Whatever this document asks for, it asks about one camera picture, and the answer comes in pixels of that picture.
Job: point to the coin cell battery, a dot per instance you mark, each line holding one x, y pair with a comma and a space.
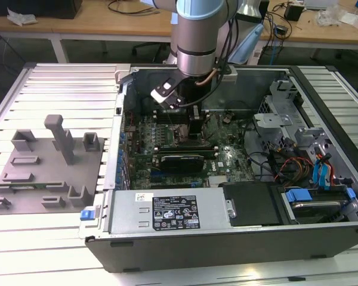
226, 119

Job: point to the black hard disk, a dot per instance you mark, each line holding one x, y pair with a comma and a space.
316, 213

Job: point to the small black box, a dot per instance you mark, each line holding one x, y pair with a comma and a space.
293, 13

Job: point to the black graphics card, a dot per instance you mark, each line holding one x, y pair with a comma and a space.
182, 162

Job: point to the grey power supply unit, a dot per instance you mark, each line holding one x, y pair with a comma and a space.
131, 214

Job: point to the black plastic shroud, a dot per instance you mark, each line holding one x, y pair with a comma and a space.
250, 202

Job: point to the small electronic device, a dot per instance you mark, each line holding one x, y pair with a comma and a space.
280, 29

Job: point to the green motherboard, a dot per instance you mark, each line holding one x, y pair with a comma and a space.
235, 140

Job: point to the grey parts rack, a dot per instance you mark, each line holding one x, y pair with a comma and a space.
47, 175

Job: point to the wooden desk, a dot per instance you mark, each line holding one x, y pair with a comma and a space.
92, 24
316, 32

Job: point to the white clip RAM slot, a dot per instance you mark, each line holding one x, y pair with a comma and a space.
197, 148
197, 153
162, 118
162, 112

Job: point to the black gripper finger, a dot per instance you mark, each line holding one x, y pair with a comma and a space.
197, 125

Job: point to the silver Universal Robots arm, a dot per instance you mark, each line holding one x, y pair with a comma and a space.
197, 35

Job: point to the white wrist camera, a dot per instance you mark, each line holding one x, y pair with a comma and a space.
164, 93

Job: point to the grey metal drive cage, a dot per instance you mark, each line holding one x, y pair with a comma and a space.
271, 120

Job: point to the open black PC case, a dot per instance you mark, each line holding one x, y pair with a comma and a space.
197, 253

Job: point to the white plastic bag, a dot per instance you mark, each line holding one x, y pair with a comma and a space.
21, 17

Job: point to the blue disk carrier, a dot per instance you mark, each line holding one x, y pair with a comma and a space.
298, 196

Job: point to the clear plastic bags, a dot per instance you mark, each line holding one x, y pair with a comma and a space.
331, 15

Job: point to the blue case latch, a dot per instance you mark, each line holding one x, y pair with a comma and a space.
87, 215

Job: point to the CPU socket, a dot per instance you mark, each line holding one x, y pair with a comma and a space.
182, 137

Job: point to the black monitor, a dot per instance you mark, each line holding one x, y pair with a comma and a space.
47, 7

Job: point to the silver chipset heatsink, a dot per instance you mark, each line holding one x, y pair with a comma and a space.
219, 181

